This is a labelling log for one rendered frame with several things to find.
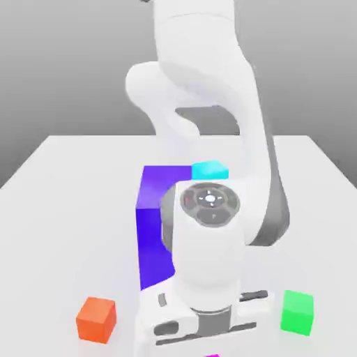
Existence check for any large purple box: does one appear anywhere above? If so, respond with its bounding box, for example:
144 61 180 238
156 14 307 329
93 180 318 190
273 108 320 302
135 165 193 291

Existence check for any small orange cube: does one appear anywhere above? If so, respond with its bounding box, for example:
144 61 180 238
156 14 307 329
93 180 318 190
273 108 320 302
75 296 117 345

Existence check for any small cyan cube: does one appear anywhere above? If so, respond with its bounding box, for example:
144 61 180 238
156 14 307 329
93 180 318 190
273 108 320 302
191 160 230 181

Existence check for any small green cube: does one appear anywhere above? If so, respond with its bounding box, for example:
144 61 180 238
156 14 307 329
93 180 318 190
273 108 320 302
280 289 315 337

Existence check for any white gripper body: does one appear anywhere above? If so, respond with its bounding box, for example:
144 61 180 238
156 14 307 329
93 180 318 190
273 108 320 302
135 319 273 357

